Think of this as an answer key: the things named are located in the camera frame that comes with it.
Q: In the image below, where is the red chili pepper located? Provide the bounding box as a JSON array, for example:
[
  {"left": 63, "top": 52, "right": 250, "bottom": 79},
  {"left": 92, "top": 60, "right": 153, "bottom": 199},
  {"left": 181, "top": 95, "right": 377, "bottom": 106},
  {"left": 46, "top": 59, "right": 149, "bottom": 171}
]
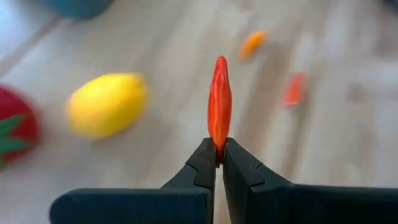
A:
[
  {"left": 207, "top": 55, "right": 233, "bottom": 166},
  {"left": 282, "top": 71, "right": 308, "bottom": 108}
]

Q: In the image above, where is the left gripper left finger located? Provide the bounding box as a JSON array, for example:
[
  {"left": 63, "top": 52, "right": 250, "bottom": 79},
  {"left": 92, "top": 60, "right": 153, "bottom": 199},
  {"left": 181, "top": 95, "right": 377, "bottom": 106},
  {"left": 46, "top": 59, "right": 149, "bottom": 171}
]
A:
[{"left": 49, "top": 138, "right": 218, "bottom": 224}]

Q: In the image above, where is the orange chili pepper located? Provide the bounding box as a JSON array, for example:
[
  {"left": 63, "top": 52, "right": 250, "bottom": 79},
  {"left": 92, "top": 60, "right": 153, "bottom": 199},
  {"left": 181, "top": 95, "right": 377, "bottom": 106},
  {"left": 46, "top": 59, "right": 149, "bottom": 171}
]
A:
[{"left": 238, "top": 30, "right": 270, "bottom": 62}]

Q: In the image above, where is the yellow lemon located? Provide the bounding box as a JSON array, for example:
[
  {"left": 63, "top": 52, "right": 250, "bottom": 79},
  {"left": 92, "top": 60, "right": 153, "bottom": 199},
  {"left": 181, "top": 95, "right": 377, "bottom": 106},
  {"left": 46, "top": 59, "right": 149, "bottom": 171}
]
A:
[{"left": 65, "top": 72, "right": 152, "bottom": 141}]

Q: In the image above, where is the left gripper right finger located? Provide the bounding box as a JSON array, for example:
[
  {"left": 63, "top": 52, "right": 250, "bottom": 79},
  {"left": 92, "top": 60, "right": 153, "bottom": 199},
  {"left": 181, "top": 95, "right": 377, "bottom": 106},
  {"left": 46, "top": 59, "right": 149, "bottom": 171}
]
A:
[{"left": 222, "top": 138, "right": 398, "bottom": 224}]

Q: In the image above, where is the blue-grey plastic basket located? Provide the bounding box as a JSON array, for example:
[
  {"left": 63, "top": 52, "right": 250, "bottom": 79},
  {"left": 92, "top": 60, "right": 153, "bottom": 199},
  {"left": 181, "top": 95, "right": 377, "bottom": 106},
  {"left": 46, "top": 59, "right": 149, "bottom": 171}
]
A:
[{"left": 40, "top": 0, "right": 116, "bottom": 19}]

